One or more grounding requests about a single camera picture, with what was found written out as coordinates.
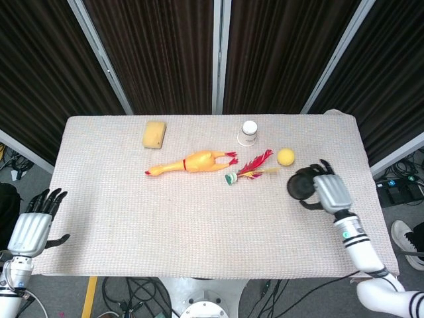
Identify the white sneaker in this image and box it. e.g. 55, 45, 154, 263
391, 220, 424, 272

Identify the red feather shuttlecock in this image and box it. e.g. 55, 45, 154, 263
225, 148, 282, 185

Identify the bystander black clothing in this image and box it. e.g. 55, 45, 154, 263
0, 182, 21, 242

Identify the yellow rubber chicken toy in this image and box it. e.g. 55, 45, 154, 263
144, 150, 239, 177

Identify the yellow floor tape strip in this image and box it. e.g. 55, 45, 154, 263
81, 276, 99, 318

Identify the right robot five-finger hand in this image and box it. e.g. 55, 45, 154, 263
299, 158, 352, 215

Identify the white paper cup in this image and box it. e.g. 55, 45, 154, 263
237, 120, 259, 147

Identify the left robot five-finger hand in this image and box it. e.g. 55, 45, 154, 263
7, 187, 71, 258

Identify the beige waffle tablecloth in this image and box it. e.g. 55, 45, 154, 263
28, 109, 400, 279

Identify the yellow foam ball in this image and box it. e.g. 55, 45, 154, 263
277, 148, 295, 166

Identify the black trouser leg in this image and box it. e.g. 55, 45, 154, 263
403, 221, 424, 254

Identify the yellow sponge block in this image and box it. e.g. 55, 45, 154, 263
141, 120, 168, 150

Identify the dark partition screen grey frame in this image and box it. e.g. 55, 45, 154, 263
301, 0, 424, 178
0, 0, 133, 175
221, 0, 365, 115
78, 0, 222, 115

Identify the black floor cable bundle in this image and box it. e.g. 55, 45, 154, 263
101, 276, 174, 318
0, 142, 34, 182
386, 148, 424, 183
238, 271, 362, 318

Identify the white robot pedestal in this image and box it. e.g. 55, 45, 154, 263
155, 276, 256, 318

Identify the black round puck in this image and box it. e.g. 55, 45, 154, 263
286, 174, 316, 202

